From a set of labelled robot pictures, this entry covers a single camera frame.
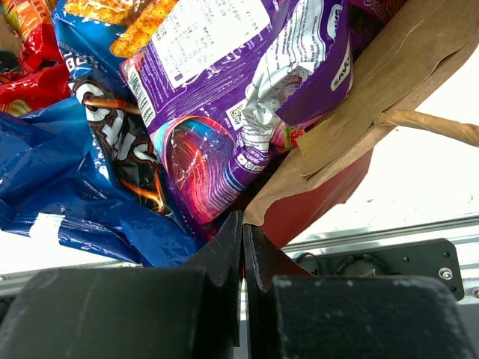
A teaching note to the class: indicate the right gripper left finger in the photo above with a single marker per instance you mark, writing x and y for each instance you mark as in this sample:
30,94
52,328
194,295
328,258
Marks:
221,258

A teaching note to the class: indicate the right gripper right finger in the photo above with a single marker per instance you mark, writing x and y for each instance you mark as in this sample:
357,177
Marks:
263,261

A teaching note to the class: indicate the blue Doritos chips bag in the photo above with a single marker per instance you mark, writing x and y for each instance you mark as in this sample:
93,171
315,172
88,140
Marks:
83,172

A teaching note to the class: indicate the purple cookie packet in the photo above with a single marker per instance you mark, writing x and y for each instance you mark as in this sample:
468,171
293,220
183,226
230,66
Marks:
219,79

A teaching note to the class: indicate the red snack bag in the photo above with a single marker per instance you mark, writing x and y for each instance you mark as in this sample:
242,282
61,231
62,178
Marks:
42,77

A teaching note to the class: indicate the red brown paper bag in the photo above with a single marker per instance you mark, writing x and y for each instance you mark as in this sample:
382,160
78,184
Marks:
404,54

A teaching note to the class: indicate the purple grape candy bag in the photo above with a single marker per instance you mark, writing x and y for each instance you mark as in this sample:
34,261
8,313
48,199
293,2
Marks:
366,20

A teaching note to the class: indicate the aluminium table rail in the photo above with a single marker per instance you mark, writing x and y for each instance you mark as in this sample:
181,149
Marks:
111,312

